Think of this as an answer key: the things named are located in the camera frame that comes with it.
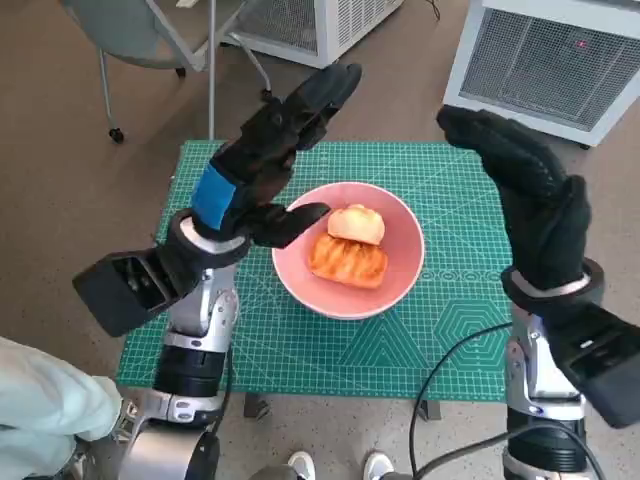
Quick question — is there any white metal pole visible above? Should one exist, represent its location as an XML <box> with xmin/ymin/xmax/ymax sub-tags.
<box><xmin>207</xmin><ymin>0</ymin><xmax>219</xmax><ymax>142</ymax></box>

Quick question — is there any black table bracket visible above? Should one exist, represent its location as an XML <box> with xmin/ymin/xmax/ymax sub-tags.
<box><xmin>413</xmin><ymin>399</ymin><xmax>442</xmax><ymax>421</ymax></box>
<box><xmin>243</xmin><ymin>393</ymin><xmax>272</xmax><ymax>419</ymax></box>

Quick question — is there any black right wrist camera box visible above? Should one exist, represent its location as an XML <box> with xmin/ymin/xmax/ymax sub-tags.
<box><xmin>542</xmin><ymin>299</ymin><xmax>640</xmax><ymax>429</ymax></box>

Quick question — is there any pink bowl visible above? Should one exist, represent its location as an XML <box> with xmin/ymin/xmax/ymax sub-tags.
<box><xmin>271</xmin><ymin>182</ymin><xmax>426</xmax><ymax>321</ymax></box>

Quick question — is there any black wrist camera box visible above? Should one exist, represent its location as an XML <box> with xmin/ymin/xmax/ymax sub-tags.
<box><xmin>72</xmin><ymin>247</ymin><xmax>201</xmax><ymax>337</ymax></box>
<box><xmin>542</xmin><ymin>299</ymin><xmax>640</xmax><ymax>429</ymax></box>

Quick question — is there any white mesh cabinet with red light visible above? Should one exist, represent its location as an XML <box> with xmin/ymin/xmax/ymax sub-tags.
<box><xmin>442</xmin><ymin>0</ymin><xmax>640</xmax><ymax>149</ymax></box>

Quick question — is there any green cutting mat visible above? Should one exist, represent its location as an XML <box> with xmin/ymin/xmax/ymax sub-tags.
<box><xmin>117</xmin><ymin>139</ymin><xmax>512</xmax><ymax>402</ymax></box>

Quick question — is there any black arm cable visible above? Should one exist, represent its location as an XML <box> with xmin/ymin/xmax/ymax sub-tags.
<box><xmin>408</xmin><ymin>322</ymin><xmax>514</xmax><ymax>480</ymax></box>
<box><xmin>212</xmin><ymin>349</ymin><xmax>235</xmax><ymax>441</ymax></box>

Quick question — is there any white shoe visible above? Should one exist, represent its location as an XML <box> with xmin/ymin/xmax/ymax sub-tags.
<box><xmin>287</xmin><ymin>450</ymin><xmax>316</xmax><ymax>480</ymax></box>
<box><xmin>362</xmin><ymin>451</ymin><xmax>396</xmax><ymax>480</ymax></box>

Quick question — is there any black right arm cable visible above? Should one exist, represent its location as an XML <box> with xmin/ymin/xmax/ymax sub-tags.
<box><xmin>408</xmin><ymin>322</ymin><xmax>514</xmax><ymax>480</ymax></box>

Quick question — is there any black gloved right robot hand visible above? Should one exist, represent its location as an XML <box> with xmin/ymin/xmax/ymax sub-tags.
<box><xmin>436</xmin><ymin>104</ymin><xmax>593</xmax><ymax>291</ymax></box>

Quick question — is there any round bread bun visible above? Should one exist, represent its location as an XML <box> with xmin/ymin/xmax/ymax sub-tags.
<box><xmin>327</xmin><ymin>203</ymin><xmax>386</xmax><ymax>246</ymax></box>

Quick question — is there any long golden pastry bread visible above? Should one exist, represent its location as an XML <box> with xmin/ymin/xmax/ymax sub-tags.
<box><xmin>308</xmin><ymin>233</ymin><xmax>390</xmax><ymax>290</ymax></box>

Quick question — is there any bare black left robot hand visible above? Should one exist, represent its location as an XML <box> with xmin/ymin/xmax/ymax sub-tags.
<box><xmin>191</xmin><ymin>62</ymin><xmax>364</xmax><ymax>250</ymax></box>

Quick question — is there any grey chair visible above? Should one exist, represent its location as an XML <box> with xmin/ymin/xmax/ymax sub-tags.
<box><xmin>62</xmin><ymin>0</ymin><xmax>274</xmax><ymax>145</ymax></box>

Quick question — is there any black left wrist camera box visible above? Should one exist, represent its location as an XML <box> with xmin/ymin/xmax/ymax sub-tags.
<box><xmin>72</xmin><ymin>247</ymin><xmax>201</xmax><ymax>337</ymax></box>

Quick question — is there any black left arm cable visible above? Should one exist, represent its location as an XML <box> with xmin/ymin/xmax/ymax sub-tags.
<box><xmin>212</xmin><ymin>349</ymin><xmax>235</xmax><ymax>441</ymax></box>

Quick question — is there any pale blue cloth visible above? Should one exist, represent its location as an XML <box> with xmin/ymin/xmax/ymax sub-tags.
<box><xmin>0</xmin><ymin>335</ymin><xmax>124</xmax><ymax>480</ymax></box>

